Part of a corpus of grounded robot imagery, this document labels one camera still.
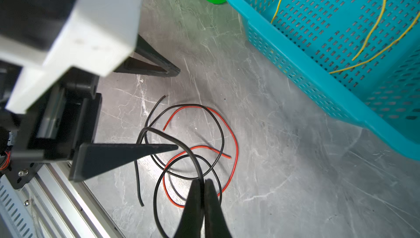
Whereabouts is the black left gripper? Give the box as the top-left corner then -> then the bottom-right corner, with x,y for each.
1,61 -> 178,189

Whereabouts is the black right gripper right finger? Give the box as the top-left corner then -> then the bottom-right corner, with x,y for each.
205,179 -> 232,238

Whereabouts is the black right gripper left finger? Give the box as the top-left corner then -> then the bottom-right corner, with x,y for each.
174,180 -> 204,238

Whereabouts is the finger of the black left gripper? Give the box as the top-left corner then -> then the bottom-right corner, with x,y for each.
113,34 -> 182,78

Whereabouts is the thin yellow wire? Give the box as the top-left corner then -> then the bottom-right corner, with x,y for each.
329,11 -> 420,75

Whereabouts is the middle teal plastic basket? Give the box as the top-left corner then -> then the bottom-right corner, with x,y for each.
227,0 -> 420,160

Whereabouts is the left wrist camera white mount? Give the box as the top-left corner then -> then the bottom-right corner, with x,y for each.
1,0 -> 142,114

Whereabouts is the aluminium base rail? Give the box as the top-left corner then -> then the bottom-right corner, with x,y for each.
1,162 -> 124,238

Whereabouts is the thin red wire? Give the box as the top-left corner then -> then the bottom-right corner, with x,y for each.
162,105 -> 240,209

